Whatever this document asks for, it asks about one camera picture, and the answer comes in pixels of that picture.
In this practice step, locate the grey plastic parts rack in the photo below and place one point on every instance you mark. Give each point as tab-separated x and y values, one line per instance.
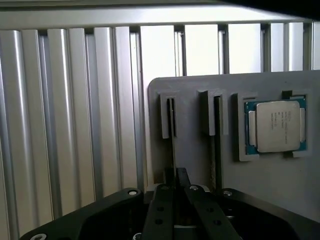
262	175

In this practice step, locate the silver CPU with green board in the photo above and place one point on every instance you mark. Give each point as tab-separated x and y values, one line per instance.
276	126

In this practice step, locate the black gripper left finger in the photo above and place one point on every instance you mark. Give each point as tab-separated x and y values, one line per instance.
160	212

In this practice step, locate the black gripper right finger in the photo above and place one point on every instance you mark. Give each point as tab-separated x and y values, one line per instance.
200	212

